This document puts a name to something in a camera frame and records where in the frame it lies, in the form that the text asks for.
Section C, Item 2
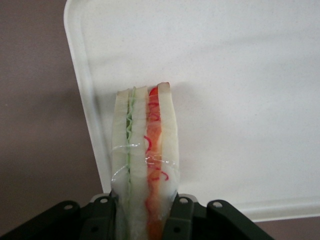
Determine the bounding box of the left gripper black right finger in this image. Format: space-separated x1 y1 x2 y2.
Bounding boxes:
162 193 273 240

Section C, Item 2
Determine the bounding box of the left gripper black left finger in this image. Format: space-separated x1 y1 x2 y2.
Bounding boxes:
0 193 121 240

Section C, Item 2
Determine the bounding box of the triangle sandwich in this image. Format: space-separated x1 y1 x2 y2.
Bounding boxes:
109 81 181 240

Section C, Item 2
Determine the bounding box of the beige plastic tray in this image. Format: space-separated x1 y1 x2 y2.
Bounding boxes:
63 0 320 223

